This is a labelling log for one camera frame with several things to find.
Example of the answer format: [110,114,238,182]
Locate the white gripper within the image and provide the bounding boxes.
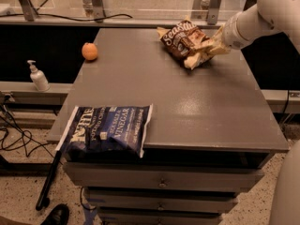
[208,12,250,55]

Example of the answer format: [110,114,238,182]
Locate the brown sea salt chip bag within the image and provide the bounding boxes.
[157,19,214,69]

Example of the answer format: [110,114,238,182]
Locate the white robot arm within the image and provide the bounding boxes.
[220,0,300,225]

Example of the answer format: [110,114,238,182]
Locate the blue kettle chip bag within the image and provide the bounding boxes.
[56,105,153,158]

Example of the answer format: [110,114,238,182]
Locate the grey drawer cabinet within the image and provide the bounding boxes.
[50,28,288,225]

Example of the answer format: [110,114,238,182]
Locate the orange fruit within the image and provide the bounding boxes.
[82,43,98,61]

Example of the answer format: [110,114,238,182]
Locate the white pump dispenser bottle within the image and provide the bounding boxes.
[27,60,50,92]

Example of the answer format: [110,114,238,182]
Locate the black shoe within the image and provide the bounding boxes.
[41,203,69,225]

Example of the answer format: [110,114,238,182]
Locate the black pole on floor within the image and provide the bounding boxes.
[36,151,61,211]

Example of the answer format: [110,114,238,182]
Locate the metal railing frame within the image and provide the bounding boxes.
[0,0,247,27]

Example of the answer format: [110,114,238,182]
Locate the black cable on ledge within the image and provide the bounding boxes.
[0,12,133,23]

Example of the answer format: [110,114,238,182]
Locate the black floor cables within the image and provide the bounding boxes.
[0,92,55,158]

